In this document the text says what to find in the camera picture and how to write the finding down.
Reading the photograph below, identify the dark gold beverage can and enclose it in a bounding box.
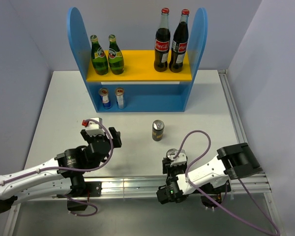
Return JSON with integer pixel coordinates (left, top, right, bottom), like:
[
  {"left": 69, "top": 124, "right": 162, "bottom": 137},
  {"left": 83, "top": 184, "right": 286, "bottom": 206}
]
[{"left": 166, "top": 148, "right": 178, "bottom": 161}]

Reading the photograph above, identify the silver blue can red logo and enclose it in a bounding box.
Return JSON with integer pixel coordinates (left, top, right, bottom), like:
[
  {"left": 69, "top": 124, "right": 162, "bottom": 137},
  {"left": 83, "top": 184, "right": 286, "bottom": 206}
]
[{"left": 99, "top": 88, "right": 111, "bottom": 109}]

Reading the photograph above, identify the green glass bottle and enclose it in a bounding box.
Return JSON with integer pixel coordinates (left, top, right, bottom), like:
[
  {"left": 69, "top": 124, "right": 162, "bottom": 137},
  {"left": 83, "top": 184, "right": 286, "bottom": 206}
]
[
  {"left": 108, "top": 34, "right": 124, "bottom": 75},
  {"left": 90, "top": 35, "right": 109, "bottom": 75}
]

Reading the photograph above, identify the green glass bottle front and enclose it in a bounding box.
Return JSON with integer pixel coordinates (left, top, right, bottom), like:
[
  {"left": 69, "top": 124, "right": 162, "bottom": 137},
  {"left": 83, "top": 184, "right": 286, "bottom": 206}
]
[{"left": 108, "top": 34, "right": 124, "bottom": 75}]

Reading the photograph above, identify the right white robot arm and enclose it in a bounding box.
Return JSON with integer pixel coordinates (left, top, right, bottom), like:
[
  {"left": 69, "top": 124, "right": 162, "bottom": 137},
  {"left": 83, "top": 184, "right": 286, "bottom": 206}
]
[{"left": 156, "top": 143, "right": 263, "bottom": 204}]

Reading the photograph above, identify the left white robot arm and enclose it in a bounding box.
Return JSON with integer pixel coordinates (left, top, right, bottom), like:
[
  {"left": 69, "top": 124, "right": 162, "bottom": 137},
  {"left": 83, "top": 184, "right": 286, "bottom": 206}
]
[{"left": 0, "top": 127, "right": 122, "bottom": 214}]

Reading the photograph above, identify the rear dark beverage can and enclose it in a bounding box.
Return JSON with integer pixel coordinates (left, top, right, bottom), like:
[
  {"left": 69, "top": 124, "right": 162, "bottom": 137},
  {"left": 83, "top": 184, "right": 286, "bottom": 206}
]
[{"left": 152, "top": 120, "right": 165, "bottom": 141}]

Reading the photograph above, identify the blue and yellow wooden shelf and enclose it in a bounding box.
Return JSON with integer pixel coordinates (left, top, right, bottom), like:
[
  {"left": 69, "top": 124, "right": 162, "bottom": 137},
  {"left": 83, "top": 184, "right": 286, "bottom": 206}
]
[{"left": 66, "top": 7, "right": 207, "bottom": 113}]

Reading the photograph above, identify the right cola glass bottle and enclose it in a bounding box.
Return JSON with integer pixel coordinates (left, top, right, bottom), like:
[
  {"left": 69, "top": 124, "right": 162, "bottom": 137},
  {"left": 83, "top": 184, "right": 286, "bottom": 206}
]
[{"left": 169, "top": 9, "right": 190, "bottom": 73}]

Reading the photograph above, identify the cola glass bottle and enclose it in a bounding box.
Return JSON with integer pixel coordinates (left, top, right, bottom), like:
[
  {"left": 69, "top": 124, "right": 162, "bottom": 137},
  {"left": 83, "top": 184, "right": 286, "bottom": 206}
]
[
  {"left": 169, "top": 9, "right": 190, "bottom": 73},
  {"left": 154, "top": 7, "right": 171, "bottom": 72}
]

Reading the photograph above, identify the left cola glass bottle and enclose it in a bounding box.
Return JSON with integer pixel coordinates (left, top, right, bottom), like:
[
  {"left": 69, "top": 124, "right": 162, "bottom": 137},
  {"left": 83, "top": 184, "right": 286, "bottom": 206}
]
[{"left": 154, "top": 7, "right": 171, "bottom": 72}]

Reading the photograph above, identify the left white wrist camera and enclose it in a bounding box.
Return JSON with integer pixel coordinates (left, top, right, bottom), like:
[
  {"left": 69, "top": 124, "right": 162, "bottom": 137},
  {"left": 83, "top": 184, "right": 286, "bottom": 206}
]
[{"left": 82, "top": 120, "right": 105, "bottom": 137}]

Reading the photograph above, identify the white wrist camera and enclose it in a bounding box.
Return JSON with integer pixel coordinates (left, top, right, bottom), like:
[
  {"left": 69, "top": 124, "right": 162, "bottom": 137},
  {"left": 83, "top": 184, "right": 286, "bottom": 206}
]
[
  {"left": 170, "top": 149, "right": 187, "bottom": 166},
  {"left": 82, "top": 120, "right": 105, "bottom": 137}
]

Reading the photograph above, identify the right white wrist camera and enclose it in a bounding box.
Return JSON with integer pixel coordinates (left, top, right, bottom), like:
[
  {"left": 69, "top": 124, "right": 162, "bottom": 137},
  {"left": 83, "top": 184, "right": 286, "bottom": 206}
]
[{"left": 170, "top": 149, "right": 187, "bottom": 166}]

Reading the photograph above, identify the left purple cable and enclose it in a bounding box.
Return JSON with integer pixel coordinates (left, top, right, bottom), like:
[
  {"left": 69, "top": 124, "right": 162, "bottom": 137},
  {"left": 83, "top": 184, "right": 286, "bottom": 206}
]
[{"left": 0, "top": 118, "right": 114, "bottom": 217}]

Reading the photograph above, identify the front aluminium rail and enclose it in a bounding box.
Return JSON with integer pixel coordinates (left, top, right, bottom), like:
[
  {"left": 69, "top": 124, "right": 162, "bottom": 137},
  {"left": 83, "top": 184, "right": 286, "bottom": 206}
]
[{"left": 2, "top": 173, "right": 272, "bottom": 236}]

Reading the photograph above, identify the aluminium rail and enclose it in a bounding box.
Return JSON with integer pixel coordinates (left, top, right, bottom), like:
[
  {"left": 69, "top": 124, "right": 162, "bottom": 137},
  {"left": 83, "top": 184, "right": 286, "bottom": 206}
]
[
  {"left": 2, "top": 173, "right": 272, "bottom": 236},
  {"left": 218, "top": 70, "right": 248, "bottom": 143}
]

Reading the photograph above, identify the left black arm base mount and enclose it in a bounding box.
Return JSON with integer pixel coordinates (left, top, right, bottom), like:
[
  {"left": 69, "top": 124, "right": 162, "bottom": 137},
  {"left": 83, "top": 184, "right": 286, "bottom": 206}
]
[{"left": 56, "top": 181, "right": 102, "bottom": 213}]

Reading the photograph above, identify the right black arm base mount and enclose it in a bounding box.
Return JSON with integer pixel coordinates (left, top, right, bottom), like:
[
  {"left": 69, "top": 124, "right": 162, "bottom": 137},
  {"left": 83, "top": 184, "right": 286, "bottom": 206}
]
[{"left": 200, "top": 181, "right": 231, "bottom": 209}]

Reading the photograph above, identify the right side aluminium rail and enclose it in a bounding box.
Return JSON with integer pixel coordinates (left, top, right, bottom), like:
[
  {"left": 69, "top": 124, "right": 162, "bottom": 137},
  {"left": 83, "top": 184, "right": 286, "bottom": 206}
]
[{"left": 218, "top": 70, "right": 248, "bottom": 143}]

